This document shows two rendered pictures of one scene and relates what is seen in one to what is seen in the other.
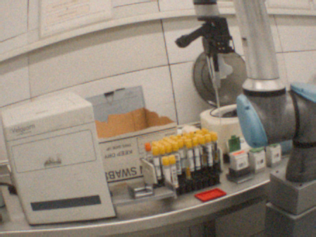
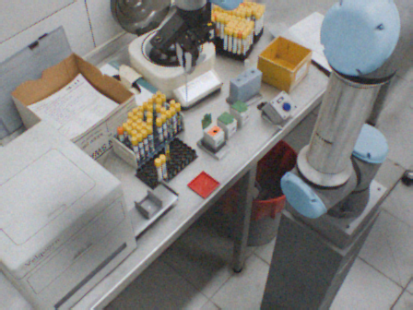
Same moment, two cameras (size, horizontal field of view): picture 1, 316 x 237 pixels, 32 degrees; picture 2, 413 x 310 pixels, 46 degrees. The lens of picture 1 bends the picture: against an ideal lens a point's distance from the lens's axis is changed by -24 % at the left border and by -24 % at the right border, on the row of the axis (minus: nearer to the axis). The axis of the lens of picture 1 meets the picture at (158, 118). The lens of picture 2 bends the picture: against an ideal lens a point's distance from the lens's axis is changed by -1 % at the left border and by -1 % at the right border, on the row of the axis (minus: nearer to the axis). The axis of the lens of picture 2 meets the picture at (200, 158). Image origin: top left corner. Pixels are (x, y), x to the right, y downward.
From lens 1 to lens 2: 113 cm
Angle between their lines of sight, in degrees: 47
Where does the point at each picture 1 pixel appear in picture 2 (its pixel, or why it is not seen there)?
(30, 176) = (55, 282)
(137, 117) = (68, 63)
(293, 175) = (334, 212)
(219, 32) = (200, 20)
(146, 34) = not seen: outside the picture
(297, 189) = (347, 233)
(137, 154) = (107, 133)
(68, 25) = not seen: outside the picture
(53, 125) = (83, 222)
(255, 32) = (350, 137)
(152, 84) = (71, 20)
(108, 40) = not seen: outside the picture
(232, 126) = (179, 77)
